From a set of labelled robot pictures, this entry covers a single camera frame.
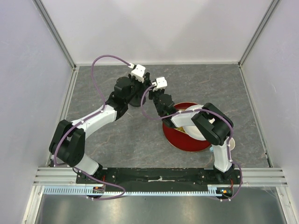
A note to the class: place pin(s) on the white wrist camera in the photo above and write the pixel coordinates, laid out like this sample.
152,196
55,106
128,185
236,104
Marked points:
138,71
159,83

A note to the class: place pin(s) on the black phone stand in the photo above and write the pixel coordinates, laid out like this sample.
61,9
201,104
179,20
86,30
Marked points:
136,101

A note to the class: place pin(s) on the red round tray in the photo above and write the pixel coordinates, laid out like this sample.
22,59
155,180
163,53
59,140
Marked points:
183,141

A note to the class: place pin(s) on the white paper plate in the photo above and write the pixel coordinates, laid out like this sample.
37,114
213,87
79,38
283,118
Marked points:
193,131

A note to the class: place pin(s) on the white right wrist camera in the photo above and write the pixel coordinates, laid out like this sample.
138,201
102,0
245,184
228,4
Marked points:
159,83

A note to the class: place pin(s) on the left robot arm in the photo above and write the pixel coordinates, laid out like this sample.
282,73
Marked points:
68,143

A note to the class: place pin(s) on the slotted cable duct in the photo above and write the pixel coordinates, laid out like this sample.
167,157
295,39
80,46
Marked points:
94,191

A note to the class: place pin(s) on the aluminium frame post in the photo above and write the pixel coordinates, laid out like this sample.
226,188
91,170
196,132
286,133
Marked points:
55,33
258,31

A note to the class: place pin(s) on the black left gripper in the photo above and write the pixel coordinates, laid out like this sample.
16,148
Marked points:
141,84

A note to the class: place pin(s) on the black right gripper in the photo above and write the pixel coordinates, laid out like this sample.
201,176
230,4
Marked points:
152,92

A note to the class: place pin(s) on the right aluminium frame post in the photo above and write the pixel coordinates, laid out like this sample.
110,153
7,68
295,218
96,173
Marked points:
258,31

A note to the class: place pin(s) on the aluminium front rail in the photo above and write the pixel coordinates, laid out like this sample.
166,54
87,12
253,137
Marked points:
253,177

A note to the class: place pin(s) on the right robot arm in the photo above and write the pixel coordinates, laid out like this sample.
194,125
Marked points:
199,122

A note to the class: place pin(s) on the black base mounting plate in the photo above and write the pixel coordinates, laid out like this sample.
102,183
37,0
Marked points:
167,178

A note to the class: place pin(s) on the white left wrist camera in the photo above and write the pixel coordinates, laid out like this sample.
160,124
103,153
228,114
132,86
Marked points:
138,71

